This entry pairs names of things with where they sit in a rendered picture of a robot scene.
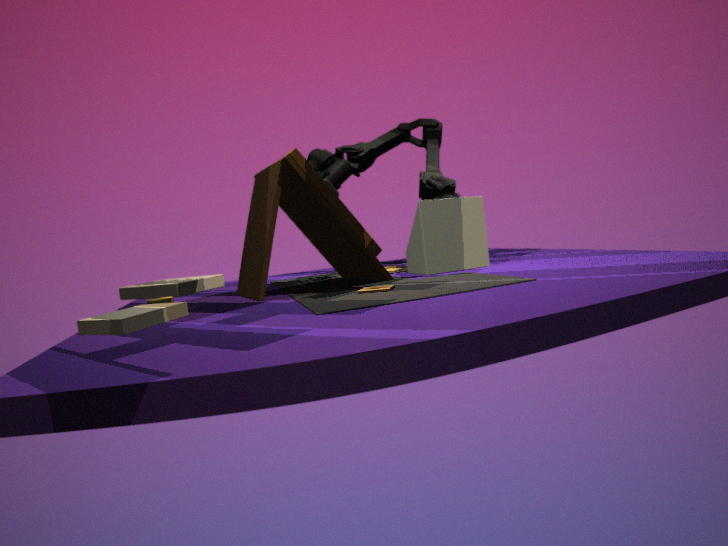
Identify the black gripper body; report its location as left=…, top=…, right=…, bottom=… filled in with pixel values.
left=322, top=170, right=341, bottom=198

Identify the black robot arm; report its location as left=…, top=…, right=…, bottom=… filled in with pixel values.
left=307, top=119, right=461, bottom=200

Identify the yellow round disc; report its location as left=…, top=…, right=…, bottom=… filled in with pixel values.
left=147, top=296, right=174, bottom=304

